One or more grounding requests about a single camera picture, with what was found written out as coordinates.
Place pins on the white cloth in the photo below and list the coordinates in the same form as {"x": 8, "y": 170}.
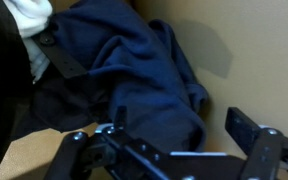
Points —
{"x": 27, "y": 16}

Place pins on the dark backpack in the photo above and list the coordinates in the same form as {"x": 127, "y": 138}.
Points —
{"x": 0, "y": 66}

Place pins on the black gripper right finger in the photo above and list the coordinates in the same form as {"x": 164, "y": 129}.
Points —
{"x": 243, "y": 126}

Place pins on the dark navy sweater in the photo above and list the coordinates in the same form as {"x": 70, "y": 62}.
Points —
{"x": 144, "y": 73}

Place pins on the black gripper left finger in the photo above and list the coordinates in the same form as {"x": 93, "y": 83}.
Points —
{"x": 121, "y": 116}

